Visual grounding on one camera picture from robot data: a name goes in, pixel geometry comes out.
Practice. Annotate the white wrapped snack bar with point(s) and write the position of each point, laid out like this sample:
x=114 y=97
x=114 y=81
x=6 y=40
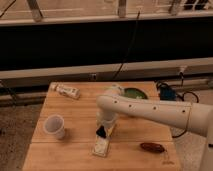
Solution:
x=66 y=90

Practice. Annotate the dark red chili pepper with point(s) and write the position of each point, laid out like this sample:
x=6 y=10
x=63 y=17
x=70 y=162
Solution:
x=152 y=147

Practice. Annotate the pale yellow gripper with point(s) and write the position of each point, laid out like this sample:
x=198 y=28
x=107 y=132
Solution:
x=109 y=130

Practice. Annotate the blue box on floor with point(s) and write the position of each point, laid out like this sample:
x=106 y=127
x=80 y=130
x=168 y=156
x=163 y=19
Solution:
x=167 y=94

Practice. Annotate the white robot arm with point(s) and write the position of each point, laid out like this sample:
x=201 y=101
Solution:
x=193 y=117

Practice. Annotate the green ceramic bowl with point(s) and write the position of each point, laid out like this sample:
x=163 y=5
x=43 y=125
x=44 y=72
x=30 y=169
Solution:
x=134 y=93

